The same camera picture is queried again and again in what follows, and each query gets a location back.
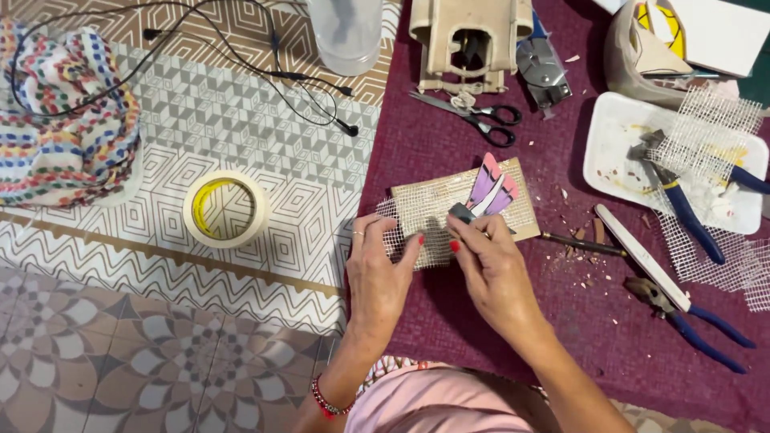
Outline person's left hand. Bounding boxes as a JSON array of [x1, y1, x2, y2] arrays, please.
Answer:
[[346, 214, 426, 338]]

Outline person's right hand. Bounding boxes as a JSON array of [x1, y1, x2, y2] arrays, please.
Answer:
[[446, 213, 551, 362]]

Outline white mesh piece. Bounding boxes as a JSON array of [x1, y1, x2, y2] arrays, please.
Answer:
[[375, 170, 482, 270]]

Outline brown cardboard board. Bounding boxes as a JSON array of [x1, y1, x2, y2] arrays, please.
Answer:
[[391, 158, 541, 243]]

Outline thin dark pencil tool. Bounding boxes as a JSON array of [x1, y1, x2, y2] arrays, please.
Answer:
[[539, 231, 628, 258]]

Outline pink purple mosaic tile piece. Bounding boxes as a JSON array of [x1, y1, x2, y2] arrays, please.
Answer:
[[466, 152, 521, 219]]

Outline maroon table mat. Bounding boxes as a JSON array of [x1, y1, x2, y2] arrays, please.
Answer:
[[346, 0, 770, 433]]

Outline person's pink shirt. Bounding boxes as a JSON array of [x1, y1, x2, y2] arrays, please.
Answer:
[[344, 356, 566, 433]]

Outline white flat stick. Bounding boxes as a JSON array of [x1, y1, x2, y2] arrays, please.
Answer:
[[594, 204, 692, 312]]

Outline roll of masking tape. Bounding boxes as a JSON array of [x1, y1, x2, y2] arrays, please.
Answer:
[[182, 170, 273, 249]]

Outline white foam tray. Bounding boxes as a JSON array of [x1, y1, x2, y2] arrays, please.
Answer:
[[582, 91, 770, 235]]

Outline metal wheeled glass cutter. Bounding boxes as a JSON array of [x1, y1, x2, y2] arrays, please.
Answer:
[[515, 12, 573, 120]]

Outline patterned geometric tablecloth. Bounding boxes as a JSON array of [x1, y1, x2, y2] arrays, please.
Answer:
[[0, 0, 404, 338]]

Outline large white mesh sheet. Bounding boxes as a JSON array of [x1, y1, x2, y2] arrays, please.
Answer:
[[646, 84, 770, 312]]

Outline beige wooden box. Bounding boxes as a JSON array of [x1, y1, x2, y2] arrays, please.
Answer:
[[408, 0, 534, 95]]

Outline clear plastic bottle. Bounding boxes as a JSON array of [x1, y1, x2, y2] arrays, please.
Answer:
[[306, 0, 385, 77]]

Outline beige vase with mosaic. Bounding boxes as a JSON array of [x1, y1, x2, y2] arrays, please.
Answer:
[[604, 0, 741, 112]]

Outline multicolour patterned cloth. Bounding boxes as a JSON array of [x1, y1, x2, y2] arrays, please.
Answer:
[[0, 17, 144, 209]]

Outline red bead bracelet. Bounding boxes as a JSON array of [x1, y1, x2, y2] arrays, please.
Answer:
[[310, 373, 357, 420]]

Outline black handled scissors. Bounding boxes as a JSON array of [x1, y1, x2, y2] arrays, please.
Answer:
[[409, 90, 523, 149]]

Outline blue handled pliers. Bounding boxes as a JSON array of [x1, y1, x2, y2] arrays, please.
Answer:
[[623, 276, 758, 375]]

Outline blue handled tile nippers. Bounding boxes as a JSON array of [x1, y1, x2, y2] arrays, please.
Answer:
[[626, 129, 770, 266]]

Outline black earphones cable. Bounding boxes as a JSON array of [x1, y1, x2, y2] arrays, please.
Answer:
[[10, 0, 360, 137]]

